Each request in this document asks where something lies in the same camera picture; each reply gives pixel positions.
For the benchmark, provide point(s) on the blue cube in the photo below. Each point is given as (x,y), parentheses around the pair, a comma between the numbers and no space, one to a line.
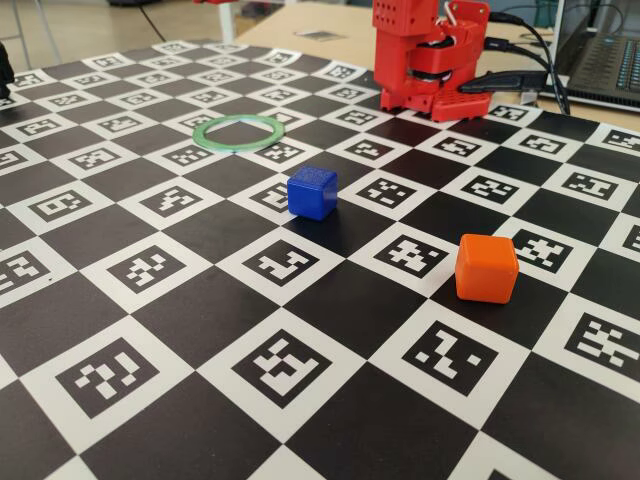
(310,197)

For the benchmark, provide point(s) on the orange cube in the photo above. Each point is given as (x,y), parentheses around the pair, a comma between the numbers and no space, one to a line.
(485,272)

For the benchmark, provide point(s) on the red robot arm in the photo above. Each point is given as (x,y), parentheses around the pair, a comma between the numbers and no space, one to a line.
(400,50)

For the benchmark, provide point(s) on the black white marker checkerboard mat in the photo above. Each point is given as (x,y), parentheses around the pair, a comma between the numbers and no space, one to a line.
(350,300)

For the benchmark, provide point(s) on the white table leg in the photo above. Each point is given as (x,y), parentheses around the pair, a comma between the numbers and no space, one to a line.
(228,20)

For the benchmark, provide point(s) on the dark laptop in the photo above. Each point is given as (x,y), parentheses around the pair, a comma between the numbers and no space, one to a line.
(600,65)

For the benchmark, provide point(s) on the thin metal chair leg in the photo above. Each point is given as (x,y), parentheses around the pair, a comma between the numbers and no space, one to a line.
(21,30)
(49,30)

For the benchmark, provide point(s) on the black stand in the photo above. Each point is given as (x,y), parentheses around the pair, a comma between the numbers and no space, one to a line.
(6,70)

